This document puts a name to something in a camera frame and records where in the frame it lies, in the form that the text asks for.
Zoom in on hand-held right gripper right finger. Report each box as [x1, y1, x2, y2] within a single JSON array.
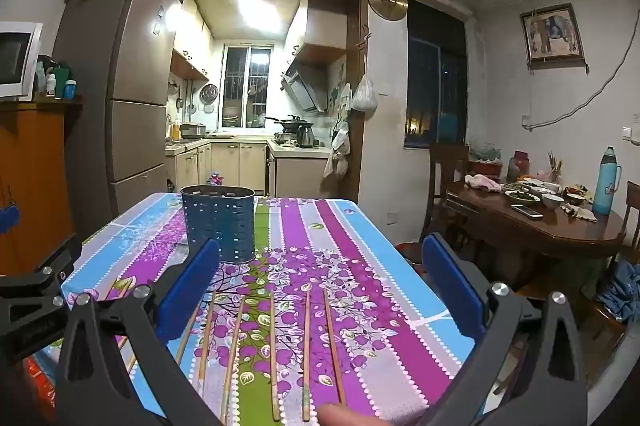
[[415, 233, 591, 426]]

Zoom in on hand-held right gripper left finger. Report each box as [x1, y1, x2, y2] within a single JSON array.
[[54, 237, 223, 426]]

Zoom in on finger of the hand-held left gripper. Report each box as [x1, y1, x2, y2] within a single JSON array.
[[0, 233, 83, 361]]

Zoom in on blue perforated utensil holder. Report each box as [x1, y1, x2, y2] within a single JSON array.
[[180, 185, 257, 264]]

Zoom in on group of wooden chopsticks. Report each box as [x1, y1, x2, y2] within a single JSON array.
[[120, 287, 347, 424]]

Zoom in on hanging kitchen utensils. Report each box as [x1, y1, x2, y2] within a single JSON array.
[[167, 79, 198, 117]]

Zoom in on person's right hand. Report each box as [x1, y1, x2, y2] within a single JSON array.
[[319, 403, 381, 426]]

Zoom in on red stool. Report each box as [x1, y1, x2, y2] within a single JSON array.
[[395, 242, 426, 264]]

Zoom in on blue object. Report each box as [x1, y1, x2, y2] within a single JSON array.
[[0, 201, 20, 233]]

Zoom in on red plastic bag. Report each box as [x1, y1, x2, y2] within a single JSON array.
[[25, 351, 57, 407]]

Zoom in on dark wooden dining table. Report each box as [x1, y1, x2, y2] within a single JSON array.
[[442, 179, 626, 287]]

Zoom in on floral striped tablecloth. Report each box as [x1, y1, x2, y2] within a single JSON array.
[[60, 192, 476, 426]]

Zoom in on pink cloth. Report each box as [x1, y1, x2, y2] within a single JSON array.
[[464, 173, 502, 193]]

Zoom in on dark wooden chair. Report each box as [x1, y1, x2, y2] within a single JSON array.
[[422, 143, 471, 247]]

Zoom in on orange wooden cabinet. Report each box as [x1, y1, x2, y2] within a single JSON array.
[[0, 99, 83, 277]]

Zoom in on group of food dishes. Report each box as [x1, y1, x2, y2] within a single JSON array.
[[500, 176, 598, 212]]

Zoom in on potted plant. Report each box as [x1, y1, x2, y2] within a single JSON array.
[[469, 141, 502, 177]]

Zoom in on jar with red lid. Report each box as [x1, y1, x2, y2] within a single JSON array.
[[507, 150, 530, 183]]

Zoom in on beige kitchen base cabinets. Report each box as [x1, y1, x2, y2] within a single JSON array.
[[165, 139, 333, 199]]

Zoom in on crumpled white tissue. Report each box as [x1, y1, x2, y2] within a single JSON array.
[[560, 203, 598, 222]]

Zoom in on wooden chair with blue cloth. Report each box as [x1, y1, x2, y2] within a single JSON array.
[[575, 181, 640, 377]]

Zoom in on blue cloth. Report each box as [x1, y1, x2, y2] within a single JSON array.
[[595, 259, 640, 324]]

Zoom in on hanging kitchen cloths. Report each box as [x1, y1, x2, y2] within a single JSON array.
[[322, 121, 353, 179]]

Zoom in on light blue thermos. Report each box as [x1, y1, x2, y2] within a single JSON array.
[[592, 146, 622, 216]]

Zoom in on black wok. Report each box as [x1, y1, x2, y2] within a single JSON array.
[[265, 115, 311, 132]]

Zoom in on hanging white plastic bag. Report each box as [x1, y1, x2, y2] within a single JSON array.
[[350, 74, 378, 112]]

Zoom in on green plastic container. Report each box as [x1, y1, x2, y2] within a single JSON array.
[[54, 67, 73, 100]]

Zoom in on dark window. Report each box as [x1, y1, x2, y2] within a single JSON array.
[[404, 0, 468, 149]]

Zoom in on barred kitchen window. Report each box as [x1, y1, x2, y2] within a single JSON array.
[[221, 45, 275, 128]]

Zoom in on white microwave oven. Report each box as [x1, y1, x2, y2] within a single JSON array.
[[0, 21, 44, 101]]

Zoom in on steel range hood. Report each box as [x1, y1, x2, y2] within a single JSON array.
[[281, 56, 331, 114]]

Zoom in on brown refrigerator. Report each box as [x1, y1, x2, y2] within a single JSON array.
[[52, 0, 183, 227]]

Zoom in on framed elephant picture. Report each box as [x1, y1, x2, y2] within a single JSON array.
[[520, 3, 587, 64]]

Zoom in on cabinet above range hood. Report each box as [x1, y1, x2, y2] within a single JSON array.
[[285, 0, 348, 67]]

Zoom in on beige wall cabinets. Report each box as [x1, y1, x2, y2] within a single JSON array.
[[170, 0, 213, 81]]

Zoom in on round brass wall plate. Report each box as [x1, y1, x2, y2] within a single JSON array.
[[368, 0, 408, 21]]

